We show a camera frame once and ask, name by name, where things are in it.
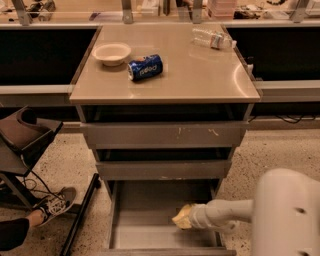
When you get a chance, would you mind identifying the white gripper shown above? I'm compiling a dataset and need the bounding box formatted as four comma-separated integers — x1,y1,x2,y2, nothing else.
188,200,240,234

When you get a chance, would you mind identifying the yellow sponge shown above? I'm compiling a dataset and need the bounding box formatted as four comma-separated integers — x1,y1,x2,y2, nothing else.
172,204,193,230

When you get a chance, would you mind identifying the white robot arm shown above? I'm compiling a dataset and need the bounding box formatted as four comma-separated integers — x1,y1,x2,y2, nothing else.
189,168,320,256

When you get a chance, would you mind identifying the middle drawer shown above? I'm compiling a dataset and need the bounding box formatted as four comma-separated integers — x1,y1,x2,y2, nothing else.
96,160,231,180

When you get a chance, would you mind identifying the open bottom drawer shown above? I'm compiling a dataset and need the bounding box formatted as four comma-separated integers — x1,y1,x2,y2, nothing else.
101,180,237,256

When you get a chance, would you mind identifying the grey drawer cabinet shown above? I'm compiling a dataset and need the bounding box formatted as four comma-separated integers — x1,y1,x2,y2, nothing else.
68,22,262,198

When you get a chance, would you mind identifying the top drawer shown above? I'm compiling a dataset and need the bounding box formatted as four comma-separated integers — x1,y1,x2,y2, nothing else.
80,121,248,149

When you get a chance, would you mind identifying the blue pepsi can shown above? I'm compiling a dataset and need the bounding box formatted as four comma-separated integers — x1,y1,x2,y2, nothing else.
128,54,163,81

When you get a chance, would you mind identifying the black and white sneaker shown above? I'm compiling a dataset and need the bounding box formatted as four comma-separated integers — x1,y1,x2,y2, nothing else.
35,187,77,226

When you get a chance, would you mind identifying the clear plastic water bottle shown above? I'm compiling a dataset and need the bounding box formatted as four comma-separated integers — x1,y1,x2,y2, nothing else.
192,27,237,50

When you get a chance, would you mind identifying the white bowl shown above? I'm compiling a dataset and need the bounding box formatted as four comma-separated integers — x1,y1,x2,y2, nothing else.
92,43,131,67

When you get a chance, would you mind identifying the person's leg in black trousers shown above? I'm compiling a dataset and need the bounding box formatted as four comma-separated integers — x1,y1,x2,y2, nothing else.
0,210,45,251

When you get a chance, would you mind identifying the black cable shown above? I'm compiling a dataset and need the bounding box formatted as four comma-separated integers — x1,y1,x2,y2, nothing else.
19,168,64,204

